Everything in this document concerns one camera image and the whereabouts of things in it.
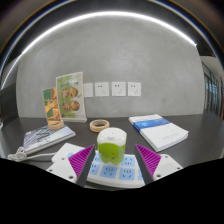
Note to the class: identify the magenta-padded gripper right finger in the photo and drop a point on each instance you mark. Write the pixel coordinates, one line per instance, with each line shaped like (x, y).
(166, 165)

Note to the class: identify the glass partition with dark frames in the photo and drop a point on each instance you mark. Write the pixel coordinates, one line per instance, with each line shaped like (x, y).
(213, 93)

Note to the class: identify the green and white charger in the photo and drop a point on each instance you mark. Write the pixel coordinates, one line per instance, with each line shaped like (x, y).
(111, 148)

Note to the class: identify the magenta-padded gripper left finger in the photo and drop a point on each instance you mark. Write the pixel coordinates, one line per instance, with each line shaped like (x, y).
(60, 166)

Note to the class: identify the white wall socket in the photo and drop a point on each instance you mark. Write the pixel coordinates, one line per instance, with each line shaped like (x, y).
(102, 89)
(118, 89)
(134, 89)
(88, 90)

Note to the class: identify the grey patterned booklet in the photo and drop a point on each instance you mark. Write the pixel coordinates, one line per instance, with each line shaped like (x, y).
(45, 138)

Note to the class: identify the curved ceiling light strip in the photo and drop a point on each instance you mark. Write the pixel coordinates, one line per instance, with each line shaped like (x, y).
(100, 14)

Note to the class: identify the acrylic stand with green leaflet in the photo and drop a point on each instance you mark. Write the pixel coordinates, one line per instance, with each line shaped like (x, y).
(70, 96)

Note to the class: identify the white book with blue band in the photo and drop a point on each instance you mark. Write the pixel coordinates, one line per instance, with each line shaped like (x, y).
(163, 133)

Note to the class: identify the orange card in wooden holder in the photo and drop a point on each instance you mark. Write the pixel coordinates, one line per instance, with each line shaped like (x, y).
(51, 106)

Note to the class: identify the beige tape roll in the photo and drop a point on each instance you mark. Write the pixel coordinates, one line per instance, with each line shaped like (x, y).
(94, 128)

